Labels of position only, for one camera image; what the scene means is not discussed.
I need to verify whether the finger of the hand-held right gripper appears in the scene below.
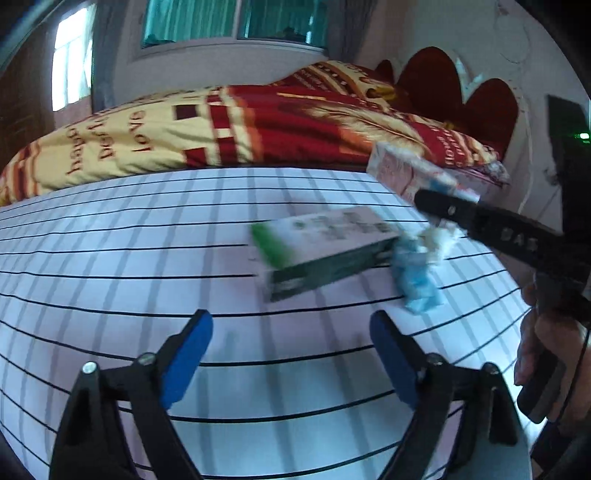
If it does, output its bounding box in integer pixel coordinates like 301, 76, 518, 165
414, 189, 568, 269

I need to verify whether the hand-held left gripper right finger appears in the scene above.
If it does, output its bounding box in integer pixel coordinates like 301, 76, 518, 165
369, 310, 522, 480

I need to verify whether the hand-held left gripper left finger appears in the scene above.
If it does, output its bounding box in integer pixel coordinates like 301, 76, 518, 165
48, 309, 214, 480

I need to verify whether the white pink carton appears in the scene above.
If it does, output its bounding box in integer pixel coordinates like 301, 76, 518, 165
367, 142, 482, 207

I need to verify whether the green white box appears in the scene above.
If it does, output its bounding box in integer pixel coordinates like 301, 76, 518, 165
249, 206, 402, 303

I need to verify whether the person's right hand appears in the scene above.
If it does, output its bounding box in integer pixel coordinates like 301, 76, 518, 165
513, 284, 591, 393

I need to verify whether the light blue crumpled wrapper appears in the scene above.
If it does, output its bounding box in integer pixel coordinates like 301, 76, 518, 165
392, 231, 445, 315

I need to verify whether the white checked tablecloth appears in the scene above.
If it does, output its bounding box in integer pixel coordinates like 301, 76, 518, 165
0, 166, 546, 480

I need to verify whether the red padded headboard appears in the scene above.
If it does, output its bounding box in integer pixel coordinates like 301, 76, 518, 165
374, 46, 520, 158

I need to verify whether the red yellow printed blanket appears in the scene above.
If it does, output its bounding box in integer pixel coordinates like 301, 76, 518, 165
0, 60, 511, 207

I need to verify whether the grey curtain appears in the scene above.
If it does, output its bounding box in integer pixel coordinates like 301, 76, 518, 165
323, 0, 372, 70

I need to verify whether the bright window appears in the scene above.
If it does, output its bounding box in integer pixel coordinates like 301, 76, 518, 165
51, 4, 98, 112

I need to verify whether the green tinted window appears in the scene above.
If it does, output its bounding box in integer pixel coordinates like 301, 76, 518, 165
141, 0, 331, 49

